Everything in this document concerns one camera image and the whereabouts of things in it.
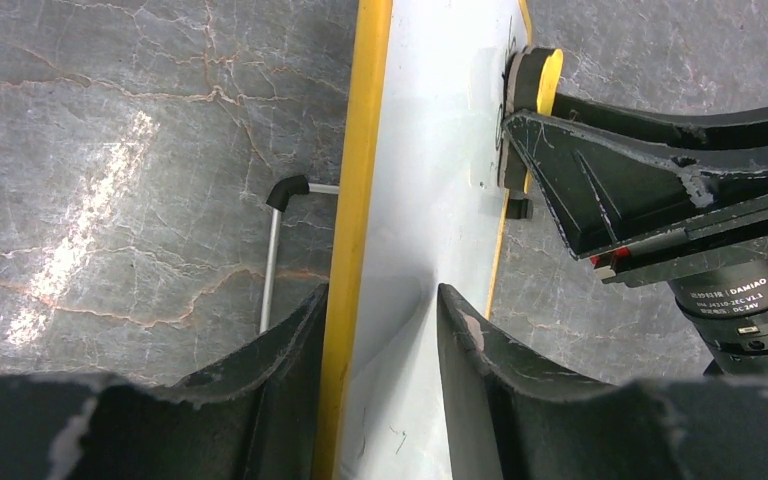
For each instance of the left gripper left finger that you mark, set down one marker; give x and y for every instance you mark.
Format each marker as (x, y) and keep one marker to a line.
(249, 415)

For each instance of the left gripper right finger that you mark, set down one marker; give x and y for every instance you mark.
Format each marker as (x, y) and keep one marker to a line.
(512, 413)

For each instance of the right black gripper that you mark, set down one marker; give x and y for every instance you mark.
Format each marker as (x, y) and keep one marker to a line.
(651, 197)

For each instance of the yellow bone shaped eraser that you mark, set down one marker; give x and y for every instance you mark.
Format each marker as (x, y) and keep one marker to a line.
(531, 84)

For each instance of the yellow framed whiteboard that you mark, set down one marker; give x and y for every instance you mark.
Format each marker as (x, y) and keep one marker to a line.
(418, 205)

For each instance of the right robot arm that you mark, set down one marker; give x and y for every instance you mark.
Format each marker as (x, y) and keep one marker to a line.
(729, 310)

